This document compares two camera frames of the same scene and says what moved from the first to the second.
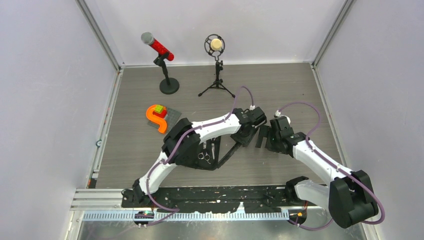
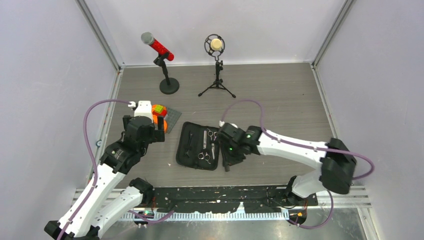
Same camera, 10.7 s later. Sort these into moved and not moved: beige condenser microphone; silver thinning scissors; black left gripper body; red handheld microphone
Moved: black left gripper body
Not moved: red handheld microphone; beige condenser microphone; silver thinning scissors
